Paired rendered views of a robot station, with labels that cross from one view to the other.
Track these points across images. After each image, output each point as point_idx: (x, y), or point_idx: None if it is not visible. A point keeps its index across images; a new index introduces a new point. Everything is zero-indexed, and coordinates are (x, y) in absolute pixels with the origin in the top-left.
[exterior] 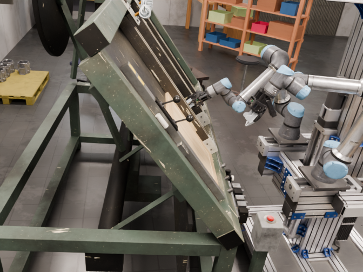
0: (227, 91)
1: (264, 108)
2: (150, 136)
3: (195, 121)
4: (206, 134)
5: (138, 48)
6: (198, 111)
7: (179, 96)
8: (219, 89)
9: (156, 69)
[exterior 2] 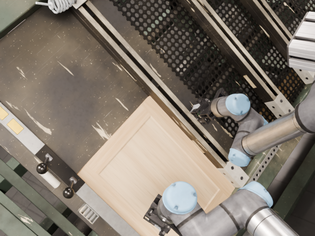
0: (238, 118)
1: (164, 229)
2: None
3: (198, 142)
4: (219, 162)
5: (95, 36)
6: (267, 99)
7: (42, 167)
8: (223, 112)
9: (125, 65)
